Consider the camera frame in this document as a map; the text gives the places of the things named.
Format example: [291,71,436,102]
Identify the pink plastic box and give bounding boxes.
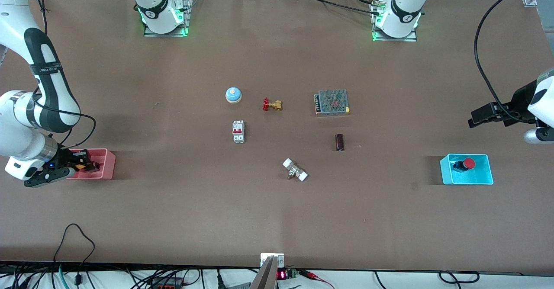
[66,148,116,180]

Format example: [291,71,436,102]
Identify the green cable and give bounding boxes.
[58,264,71,289]

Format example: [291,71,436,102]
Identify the metal mesh power supply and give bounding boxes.
[314,89,351,116]

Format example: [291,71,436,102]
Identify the cyan plastic box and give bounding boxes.
[440,153,494,186]

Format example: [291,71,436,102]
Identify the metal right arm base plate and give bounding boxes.
[143,0,193,38]

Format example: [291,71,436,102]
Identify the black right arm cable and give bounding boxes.
[24,0,97,152]

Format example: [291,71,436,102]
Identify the black looped cable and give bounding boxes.
[53,223,96,286]

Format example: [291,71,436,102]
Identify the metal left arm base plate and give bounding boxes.
[371,0,418,42]

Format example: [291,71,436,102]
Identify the red emergency stop button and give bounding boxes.
[452,157,477,173]

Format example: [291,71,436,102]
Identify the black coiled cable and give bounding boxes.
[438,271,480,285]

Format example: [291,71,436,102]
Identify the grey metal camera bracket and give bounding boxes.
[250,252,285,289]

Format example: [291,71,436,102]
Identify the black power strip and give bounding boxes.
[148,279,185,289]

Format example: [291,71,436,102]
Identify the white capped brass fitting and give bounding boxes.
[282,158,309,182]

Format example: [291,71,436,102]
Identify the red clip wire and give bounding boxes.
[302,270,336,289]

